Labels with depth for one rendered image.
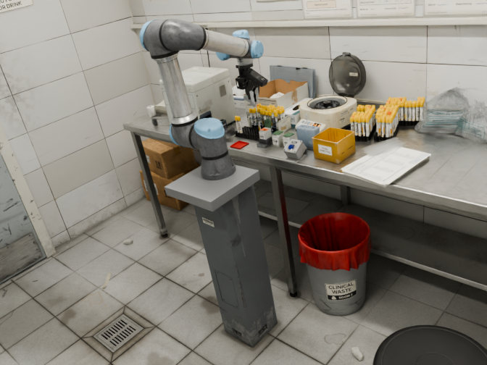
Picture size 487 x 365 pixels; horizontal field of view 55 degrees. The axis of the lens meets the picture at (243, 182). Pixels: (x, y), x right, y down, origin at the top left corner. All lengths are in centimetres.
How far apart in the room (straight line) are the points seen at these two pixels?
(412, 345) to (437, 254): 103
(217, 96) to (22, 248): 178
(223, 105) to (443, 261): 138
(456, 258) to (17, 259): 273
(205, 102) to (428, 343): 159
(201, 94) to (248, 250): 86
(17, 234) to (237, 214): 189
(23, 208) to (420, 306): 254
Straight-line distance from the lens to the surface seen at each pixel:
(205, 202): 182
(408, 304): 262
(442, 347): 155
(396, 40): 243
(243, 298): 223
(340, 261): 227
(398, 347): 154
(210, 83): 252
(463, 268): 244
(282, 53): 281
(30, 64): 343
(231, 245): 204
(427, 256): 249
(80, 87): 358
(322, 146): 204
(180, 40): 181
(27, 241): 356
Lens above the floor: 179
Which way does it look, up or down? 27 degrees down
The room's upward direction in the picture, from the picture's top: 10 degrees counter-clockwise
